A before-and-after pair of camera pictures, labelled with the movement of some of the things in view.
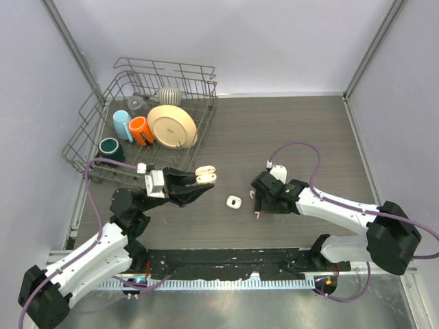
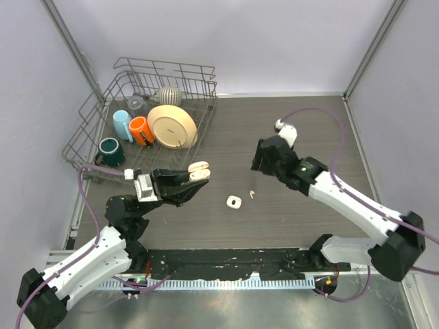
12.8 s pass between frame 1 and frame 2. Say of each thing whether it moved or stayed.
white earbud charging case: stayed
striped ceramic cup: stayed
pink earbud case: moved
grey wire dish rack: stayed
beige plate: stayed
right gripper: moved
